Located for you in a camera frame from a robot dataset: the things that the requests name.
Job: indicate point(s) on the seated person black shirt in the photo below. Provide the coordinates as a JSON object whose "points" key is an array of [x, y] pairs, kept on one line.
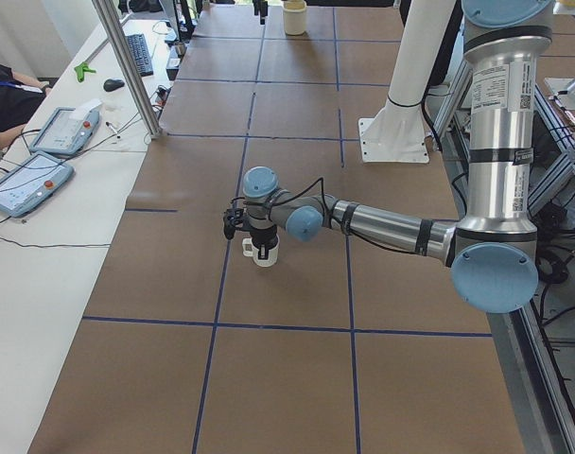
{"points": [[20, 98]]}

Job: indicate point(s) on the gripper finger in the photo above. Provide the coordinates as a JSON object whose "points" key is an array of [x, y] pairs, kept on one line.
{"points": [[260, 9]]}

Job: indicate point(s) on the white cream bin container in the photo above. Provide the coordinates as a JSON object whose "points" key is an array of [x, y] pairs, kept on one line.
{"points": [[294, 17]]}

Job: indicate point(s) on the teach pendant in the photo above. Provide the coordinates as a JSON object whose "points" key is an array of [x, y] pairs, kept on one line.
{"points": [[31, 183], [62, 136]]}

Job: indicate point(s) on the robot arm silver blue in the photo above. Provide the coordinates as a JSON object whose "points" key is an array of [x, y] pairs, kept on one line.
{"points": [[490, 250]]}

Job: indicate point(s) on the aluminium frame post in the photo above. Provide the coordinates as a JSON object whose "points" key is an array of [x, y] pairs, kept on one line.
{"points": [[111, 24]]}

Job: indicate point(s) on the white mug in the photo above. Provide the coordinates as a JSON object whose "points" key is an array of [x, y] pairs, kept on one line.
{"points": [[250, 251]]}

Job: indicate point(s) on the near teach pendant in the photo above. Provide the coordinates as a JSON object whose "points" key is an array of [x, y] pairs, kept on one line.
{"points": [[31, 183]]}

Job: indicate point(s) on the green plastic tool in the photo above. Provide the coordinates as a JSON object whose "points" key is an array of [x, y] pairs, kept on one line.
{"points": [[82, 70]]}

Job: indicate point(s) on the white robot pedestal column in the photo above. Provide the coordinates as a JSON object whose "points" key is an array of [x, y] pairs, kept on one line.
{"points": [[396, 134]]}

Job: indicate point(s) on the white paper slip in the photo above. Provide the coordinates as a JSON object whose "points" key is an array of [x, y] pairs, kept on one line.
{"points": [[81, 111]]}

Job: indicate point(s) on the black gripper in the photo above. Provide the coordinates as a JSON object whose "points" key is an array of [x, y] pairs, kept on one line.
{"points": [[262, 235]]}

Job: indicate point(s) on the black computer mouse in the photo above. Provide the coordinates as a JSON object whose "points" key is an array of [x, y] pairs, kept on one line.
{"points": [[110, 85]]}

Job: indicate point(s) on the black marker pen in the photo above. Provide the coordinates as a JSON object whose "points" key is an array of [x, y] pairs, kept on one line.
{"points": [[113, 129]]}

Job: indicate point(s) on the far teach pendant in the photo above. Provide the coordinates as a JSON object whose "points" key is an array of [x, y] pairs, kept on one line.
{"points": [[62, 136]]}

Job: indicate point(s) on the black keyboard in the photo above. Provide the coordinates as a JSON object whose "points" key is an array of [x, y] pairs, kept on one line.
{"points": [[137, 45]]}

